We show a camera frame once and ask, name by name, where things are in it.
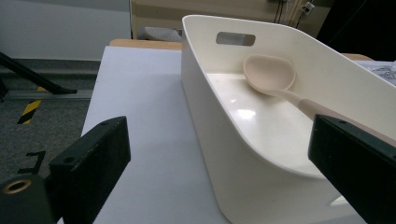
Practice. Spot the black curtain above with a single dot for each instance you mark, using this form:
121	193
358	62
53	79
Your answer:
364	28

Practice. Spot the black metal stand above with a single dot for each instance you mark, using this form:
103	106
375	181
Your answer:
31	76

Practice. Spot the white plastic basket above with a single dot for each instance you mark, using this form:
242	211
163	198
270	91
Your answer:
218	124

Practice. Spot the wooden desk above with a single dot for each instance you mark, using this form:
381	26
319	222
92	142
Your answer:
162	12

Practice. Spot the wooden board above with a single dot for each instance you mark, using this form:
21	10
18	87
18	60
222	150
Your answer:
143	44

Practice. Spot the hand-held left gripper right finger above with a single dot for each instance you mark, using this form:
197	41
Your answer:
355	168

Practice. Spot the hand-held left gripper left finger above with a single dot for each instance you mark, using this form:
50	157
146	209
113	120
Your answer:
93	161

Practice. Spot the black floor tape mark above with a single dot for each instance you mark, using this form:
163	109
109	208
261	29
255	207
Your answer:
39	158

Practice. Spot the aluminium floor rail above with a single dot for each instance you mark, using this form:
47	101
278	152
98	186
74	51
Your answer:
62	94

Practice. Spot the yellow black floor tape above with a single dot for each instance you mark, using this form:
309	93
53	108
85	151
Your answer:
31	109

